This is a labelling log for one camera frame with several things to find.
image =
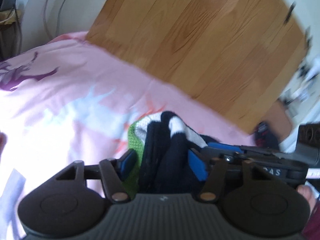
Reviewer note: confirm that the green navy white striped sweater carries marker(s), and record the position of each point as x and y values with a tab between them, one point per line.
162	141

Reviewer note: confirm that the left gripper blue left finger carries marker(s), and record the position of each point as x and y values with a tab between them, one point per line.
113	173

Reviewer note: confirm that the person's hand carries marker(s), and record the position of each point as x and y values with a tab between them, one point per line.
307	193

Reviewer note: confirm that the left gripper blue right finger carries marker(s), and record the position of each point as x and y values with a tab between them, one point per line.
210	171

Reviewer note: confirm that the wooden headboard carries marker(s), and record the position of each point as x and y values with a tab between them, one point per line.
234	56

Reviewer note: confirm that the dark navy knit garment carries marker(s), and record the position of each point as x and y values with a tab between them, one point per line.
264	137

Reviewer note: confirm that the pink deer print bedsheet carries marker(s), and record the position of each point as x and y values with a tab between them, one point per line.
68	100

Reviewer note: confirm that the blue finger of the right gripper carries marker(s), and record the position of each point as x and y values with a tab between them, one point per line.
225	147

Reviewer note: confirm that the cluttered wooden nightstand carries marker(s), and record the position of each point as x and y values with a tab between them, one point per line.
11	30

